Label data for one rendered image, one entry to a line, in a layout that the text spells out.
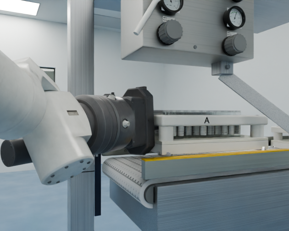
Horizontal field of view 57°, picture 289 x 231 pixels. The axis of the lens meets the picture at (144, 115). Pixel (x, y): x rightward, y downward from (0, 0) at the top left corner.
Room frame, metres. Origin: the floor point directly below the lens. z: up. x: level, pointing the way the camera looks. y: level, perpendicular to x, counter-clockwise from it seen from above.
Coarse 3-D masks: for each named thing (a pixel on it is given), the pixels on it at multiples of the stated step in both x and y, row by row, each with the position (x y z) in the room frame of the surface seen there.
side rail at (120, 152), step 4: (268, 136) 0.92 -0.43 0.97; (272, 136) 0.92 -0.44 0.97; (284, 136) 0.94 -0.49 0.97; (288, 136) 0.94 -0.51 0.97; (268, 140) 0.91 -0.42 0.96; (268, 144) 0.91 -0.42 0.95; (124, 148) 0.70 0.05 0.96; (108, 152) 0.69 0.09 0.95; (112, 152) 0.69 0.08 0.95; (116, 152) 0.69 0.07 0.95; (120, 152) 0.70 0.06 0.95; (124, 152) 0.70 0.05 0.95; (152, 152) 0.73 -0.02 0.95
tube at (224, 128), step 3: (222, 111) 0.56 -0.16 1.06; (225, 111) 0.56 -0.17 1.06; (222, 114) 0.56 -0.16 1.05; (225, 114) 0.56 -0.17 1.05; (222, 126) 0.56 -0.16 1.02; (225, 126) 0.56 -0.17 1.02; (222, 129) 0.56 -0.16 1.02; (225, 129) 0.56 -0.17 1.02; (222, 132) 0.56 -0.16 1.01; (225, 132) 0.56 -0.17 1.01; (222, 135) 0.56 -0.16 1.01; (225, 135) 0.56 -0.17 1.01
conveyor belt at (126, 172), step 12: (132, 156) 0.70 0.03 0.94; (144, 156) 0.70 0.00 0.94; (156, 156) 0.70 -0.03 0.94; (168, 156) 0.70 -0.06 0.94; (108, 168) 0.63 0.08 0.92; (120, 168) 0.57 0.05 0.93; (132, 168) 0.55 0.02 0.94; (264, 168) 0.56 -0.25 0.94; (276, 168) 0.57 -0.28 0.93; (288, 168) 0.58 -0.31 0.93; (120, 180) 0.54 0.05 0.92; (132, 180) 0.49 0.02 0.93; (144, 180) 0.46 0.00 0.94; (156, 180) 0.46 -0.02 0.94; (168, 180) 0.47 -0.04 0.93; (180, 180) 0.48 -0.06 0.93; (132, 192) 0.48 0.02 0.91; (144, 204) 0.45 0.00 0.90
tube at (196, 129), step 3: (195, 111) 0.54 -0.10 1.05; (198, 111) 0.54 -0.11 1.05; (195, 114) 0.54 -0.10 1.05; (198, 114) 0.54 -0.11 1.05; (195, 126) 0.54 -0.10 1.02; (198, 126) 0.54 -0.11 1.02; (195, 129) 0.54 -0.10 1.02; (198, 129) 0.54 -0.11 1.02; (195, 132) 0.54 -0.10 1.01; (198, 132) 0.54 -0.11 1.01; (195, 135) 0.54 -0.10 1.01; (198, 135) 0.54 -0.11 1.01
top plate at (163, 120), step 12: (156, 120) 0.49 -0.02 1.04; (168, 120) 0.47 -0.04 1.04; (180, 120) 0.48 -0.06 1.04; (192, 120) 0.49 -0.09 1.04; (204, 120) 0.50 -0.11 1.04; (216, 120) 0.51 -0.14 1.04; (228, 120) 0.52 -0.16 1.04; (240, 120) 0.53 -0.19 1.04; (252, 120) 0.54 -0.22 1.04; (264, 120) 0.55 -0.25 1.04
